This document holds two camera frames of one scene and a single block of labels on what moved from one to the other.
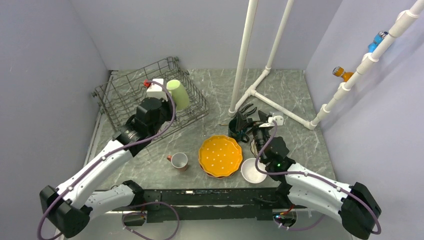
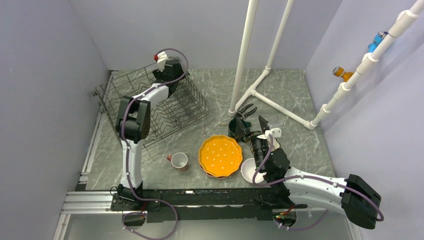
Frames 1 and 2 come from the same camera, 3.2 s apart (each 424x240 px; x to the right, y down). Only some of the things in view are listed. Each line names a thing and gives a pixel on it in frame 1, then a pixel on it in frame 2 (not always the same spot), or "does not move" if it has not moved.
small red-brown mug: (179, 161) does not move
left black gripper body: (166, 114) -> (158, 74)
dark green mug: (242, 135) does not move
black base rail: (187, 205) does not move
